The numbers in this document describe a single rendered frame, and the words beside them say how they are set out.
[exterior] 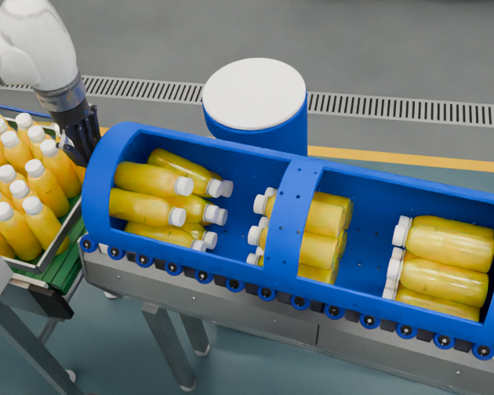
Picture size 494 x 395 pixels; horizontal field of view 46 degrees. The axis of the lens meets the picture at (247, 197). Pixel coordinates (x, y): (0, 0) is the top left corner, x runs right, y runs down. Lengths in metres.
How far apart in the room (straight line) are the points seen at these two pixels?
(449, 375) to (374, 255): 0.29
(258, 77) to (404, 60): 1.78
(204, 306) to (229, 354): 0.89
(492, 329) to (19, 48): 0.93
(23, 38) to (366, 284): 0.83
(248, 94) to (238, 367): 1.10
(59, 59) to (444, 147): 2.14
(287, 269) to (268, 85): 0.64
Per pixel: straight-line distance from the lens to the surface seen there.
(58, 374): 1.92
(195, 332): 2.11
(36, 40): 1.05
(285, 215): 1.09
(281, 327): 1.36
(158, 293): 1.45
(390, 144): 2.88
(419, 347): 1.30
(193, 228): 1.33
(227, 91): 1.60
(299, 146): 1.64
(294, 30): 3.52
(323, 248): 1.16
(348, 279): 1.31
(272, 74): 1.64
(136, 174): 1.29
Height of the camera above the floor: 2.10
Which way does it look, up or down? 52 degrees down
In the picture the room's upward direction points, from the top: 8 degrees counter-clockwise
